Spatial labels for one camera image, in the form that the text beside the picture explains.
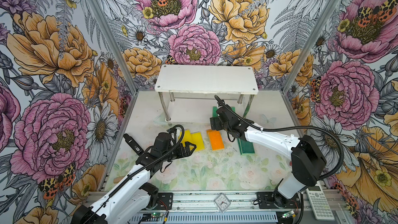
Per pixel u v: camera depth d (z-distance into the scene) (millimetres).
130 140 893
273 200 675
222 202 729
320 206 722
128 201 567
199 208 733
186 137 938
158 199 731
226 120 670
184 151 701
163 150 619
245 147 888
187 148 713
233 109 1018
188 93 745
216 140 889
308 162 445
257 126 583
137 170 521
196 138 957
